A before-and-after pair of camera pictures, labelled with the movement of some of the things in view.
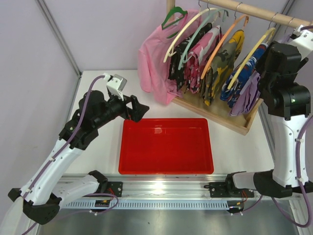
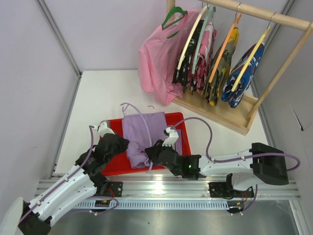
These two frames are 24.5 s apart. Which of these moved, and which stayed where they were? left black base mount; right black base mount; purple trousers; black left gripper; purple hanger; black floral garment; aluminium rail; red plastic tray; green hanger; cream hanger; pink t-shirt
Moved: cream hanger; purple trousers; purple hanger; black floral garment; red plastic tray; black left gripper
Stayed: pink t-shirt; right black base mount; green hanger; left black base mount; aluminium rail
